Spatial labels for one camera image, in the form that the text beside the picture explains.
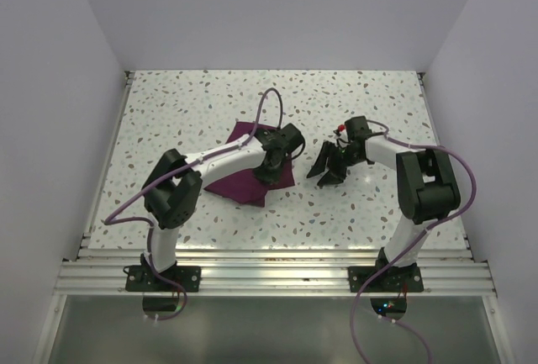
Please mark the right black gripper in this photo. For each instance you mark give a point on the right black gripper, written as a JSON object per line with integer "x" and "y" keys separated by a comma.
{"x": 334, "y": 176}

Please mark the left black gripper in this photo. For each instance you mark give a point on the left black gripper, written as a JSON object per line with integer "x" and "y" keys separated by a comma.
{"x": 269, "y": 176}

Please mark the purple cloth mat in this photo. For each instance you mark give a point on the purple cloth mat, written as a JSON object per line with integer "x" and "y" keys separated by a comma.
{"x": 242, "y": 186}

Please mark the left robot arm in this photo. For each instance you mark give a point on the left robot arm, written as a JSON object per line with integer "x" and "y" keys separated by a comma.
{"x": 173, "y": 189}

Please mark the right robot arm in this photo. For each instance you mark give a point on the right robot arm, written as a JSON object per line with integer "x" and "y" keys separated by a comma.
{"x": 427, "y": 190}

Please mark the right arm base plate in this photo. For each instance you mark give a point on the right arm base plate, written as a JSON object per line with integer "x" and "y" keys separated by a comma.
{"x": 394, "y": 280}

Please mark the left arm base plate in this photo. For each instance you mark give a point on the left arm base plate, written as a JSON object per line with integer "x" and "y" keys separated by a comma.
{"x": 142, "y": 280}

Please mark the aluminium rail frame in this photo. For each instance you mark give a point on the aluminium rail frame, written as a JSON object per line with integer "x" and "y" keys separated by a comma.
{"x": 280, "y": 273}

